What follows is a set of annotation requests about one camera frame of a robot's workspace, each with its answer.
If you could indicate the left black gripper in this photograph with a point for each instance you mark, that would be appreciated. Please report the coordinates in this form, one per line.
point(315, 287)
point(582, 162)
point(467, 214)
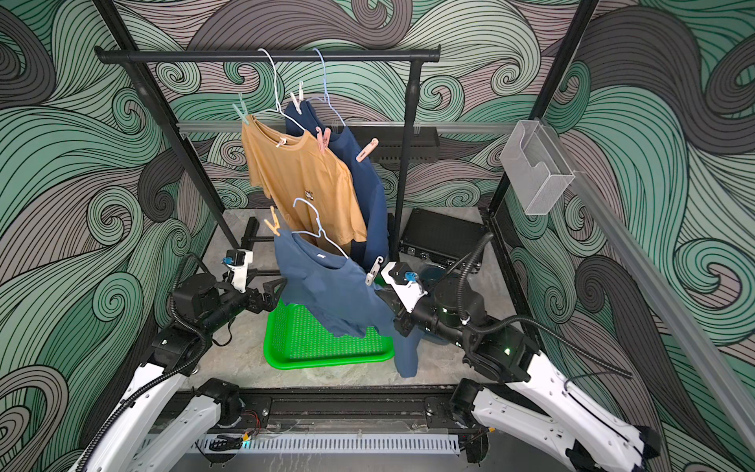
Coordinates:
point(255, 305)

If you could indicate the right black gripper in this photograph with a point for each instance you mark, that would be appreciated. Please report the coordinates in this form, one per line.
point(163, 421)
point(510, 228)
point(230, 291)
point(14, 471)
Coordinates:
point(406, 321)

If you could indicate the orange wooden clothespin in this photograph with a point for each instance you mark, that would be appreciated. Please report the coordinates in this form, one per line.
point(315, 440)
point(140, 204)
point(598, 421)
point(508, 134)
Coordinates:
point(273, 224)

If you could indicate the light blue t-shirt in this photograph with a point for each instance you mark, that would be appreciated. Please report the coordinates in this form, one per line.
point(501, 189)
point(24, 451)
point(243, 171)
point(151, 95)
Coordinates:
point(333, 288)

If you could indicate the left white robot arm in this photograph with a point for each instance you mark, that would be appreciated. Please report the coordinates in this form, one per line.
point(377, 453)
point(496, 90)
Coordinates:
point(200, 306)

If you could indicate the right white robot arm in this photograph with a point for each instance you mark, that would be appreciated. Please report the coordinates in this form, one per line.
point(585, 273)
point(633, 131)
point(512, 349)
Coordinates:
point(559, 418)

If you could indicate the dark teal plastic bin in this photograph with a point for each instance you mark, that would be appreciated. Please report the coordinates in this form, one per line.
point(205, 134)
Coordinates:
point(430, 276)

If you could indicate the green plastic basket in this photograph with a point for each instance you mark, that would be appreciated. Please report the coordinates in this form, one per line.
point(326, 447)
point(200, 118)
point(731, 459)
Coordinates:
point(295, 340)

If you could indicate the dark navy t-shirt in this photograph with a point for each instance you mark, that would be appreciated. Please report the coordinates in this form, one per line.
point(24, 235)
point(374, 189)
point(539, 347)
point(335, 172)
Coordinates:
point(367, 185)

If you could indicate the black case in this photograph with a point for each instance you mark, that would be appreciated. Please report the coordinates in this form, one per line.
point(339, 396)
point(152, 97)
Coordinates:
point(439, 238)

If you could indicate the tan yellow t-shirt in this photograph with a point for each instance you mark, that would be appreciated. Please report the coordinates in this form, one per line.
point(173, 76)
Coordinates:
point(311, 190)

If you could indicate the green clothespin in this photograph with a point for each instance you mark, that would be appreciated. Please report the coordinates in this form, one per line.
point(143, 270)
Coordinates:
point(241, 109)

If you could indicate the pink white clothespin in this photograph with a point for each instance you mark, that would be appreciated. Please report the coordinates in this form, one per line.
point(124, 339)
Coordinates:
point(367, 150)

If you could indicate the black clothes rack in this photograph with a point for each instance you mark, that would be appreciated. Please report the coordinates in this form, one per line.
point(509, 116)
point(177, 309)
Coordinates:
point(133, 62)

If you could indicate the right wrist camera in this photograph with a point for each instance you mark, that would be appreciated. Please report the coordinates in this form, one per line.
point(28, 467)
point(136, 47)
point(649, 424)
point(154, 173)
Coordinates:
point(405, 283)

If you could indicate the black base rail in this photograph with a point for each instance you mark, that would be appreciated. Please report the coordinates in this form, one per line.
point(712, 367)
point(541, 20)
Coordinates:
point(412, 408)

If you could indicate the white slotted cable duct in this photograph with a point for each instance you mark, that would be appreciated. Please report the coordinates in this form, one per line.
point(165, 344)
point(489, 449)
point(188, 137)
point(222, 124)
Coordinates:
point(360, 443)

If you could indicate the white wire hanger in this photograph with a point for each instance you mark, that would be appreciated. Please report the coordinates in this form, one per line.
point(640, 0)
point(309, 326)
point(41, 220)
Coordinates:
point(278, 106)

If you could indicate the clear mesh wall holder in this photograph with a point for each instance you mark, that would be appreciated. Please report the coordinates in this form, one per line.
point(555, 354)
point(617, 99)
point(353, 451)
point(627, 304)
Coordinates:
point(535, 162)

